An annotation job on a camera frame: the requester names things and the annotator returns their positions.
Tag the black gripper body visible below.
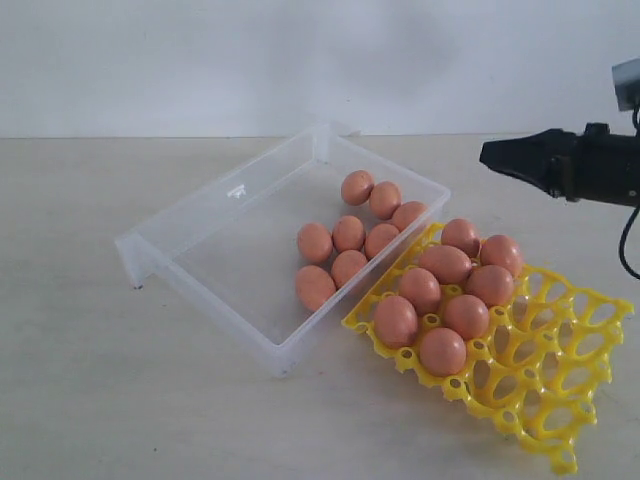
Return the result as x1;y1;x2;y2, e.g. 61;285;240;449
549;123;639;206

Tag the yellow plastic egg tray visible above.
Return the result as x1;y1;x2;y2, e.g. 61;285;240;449
342;223;634;475

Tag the clear plastic bin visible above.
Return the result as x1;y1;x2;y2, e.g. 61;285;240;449
116;123;451;377

